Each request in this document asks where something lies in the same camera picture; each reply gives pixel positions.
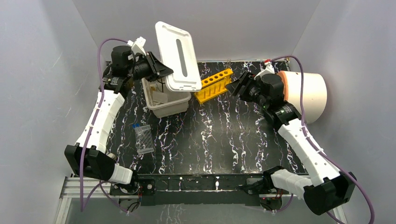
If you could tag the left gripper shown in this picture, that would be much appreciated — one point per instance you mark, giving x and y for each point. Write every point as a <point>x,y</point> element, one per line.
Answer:
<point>154,66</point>

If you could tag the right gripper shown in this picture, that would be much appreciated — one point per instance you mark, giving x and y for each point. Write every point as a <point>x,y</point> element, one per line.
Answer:
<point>246,79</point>

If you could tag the white bin lid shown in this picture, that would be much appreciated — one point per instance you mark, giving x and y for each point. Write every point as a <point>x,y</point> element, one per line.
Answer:
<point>177,52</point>

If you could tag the white plastic packet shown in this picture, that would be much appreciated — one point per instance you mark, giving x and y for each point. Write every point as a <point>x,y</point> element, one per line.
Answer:
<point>159,97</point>

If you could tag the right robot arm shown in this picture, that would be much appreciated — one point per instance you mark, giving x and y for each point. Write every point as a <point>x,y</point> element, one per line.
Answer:
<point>326,187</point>

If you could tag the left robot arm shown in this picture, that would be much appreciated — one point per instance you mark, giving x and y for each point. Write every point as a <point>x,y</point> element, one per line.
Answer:
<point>87,157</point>

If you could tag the yellow test tube rack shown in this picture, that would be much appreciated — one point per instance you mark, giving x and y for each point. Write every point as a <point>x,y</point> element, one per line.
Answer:
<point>213,86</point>

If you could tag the white plastic bin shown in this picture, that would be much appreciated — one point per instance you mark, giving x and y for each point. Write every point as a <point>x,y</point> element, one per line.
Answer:
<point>177,101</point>

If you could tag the white cylindrical centrifuge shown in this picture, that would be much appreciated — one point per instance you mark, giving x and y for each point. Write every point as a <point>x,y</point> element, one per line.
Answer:
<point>314,93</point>

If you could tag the clear acrylic tube rack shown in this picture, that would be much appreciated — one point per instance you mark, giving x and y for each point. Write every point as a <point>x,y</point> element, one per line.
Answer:
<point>144,140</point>

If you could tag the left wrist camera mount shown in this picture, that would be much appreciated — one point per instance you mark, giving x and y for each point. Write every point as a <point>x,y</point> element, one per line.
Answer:
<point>137,46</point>

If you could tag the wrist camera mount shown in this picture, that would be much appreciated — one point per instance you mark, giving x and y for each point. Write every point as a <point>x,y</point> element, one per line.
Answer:
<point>269,69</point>
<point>137,46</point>

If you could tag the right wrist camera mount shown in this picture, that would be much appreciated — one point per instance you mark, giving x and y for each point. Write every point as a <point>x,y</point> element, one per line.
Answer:
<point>269,69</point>

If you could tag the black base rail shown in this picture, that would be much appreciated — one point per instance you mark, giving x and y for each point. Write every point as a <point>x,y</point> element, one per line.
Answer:
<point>247,189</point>

